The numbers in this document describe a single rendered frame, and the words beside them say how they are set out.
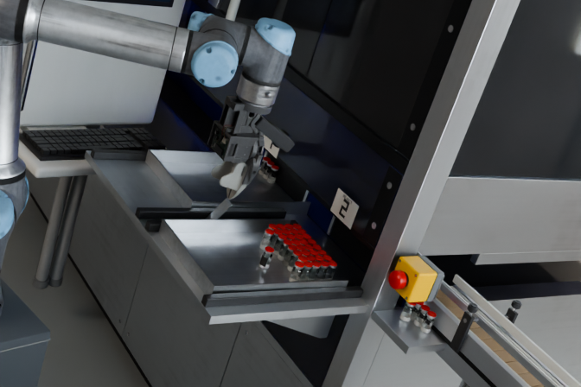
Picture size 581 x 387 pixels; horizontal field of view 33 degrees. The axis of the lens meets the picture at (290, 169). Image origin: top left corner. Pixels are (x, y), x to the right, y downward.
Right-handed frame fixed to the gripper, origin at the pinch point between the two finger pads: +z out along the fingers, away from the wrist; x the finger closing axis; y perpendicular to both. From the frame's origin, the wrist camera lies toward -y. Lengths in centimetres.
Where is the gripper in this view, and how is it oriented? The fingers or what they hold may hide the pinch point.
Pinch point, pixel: (234, 193)
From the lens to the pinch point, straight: 192.3
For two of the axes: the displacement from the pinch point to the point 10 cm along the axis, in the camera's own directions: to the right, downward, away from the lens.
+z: -3.0, 8.8, 3.7
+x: 5.0, 4.8, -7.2
